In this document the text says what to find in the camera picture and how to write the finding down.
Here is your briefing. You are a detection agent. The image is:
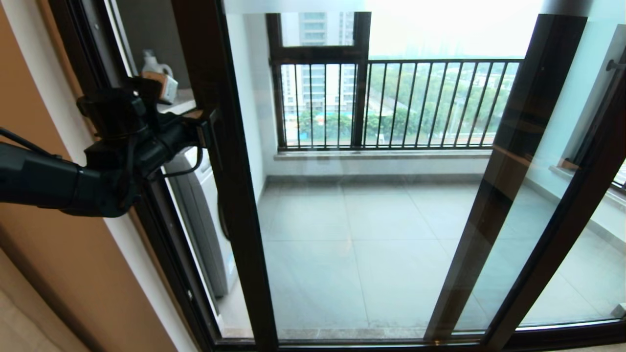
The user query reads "dark framed sliding glass door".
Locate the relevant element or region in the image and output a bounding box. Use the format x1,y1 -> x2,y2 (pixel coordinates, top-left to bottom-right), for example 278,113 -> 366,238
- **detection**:
171,0 -> 626,352

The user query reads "white shelf board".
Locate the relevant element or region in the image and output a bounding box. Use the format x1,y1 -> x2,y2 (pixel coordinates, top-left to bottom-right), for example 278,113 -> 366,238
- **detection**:
156,88 -> 196,115

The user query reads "white laundry detergent bottle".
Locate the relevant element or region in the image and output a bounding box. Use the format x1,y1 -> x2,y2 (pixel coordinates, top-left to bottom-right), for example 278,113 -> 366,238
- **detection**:
141,49 -> 179,105

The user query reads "silver front-load washing machine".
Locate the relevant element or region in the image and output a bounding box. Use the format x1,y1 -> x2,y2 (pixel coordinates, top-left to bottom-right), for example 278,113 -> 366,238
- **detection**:
164,147 -> 240,299

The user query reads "dark brown cabinet panel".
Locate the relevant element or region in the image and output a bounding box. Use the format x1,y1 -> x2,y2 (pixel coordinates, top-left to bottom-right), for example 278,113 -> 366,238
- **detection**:
115,0 -> 191,88

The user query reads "long grey stone window sill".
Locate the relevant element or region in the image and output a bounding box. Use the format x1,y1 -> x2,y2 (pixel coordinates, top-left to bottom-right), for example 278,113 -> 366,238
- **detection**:
273,149 -> 492,161

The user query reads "black metal balcony railing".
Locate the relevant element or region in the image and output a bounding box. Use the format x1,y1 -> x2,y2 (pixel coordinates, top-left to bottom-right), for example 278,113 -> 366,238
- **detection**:
281,59 -> 524,150

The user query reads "brown framed glass door panel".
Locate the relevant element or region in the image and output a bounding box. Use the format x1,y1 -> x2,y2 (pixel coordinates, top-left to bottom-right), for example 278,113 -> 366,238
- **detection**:
425,14 -> 626,338

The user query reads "small stone window sill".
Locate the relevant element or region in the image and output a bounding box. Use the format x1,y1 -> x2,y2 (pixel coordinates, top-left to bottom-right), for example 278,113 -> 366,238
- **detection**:
548,164 -> 626,208

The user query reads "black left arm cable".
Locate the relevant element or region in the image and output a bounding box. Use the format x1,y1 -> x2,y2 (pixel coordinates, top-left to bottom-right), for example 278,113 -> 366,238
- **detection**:
164,146 -> 205,179

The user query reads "dark window frame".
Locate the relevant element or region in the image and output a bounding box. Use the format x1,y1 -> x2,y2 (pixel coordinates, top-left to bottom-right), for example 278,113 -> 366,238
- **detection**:
266,12 -> 372,150

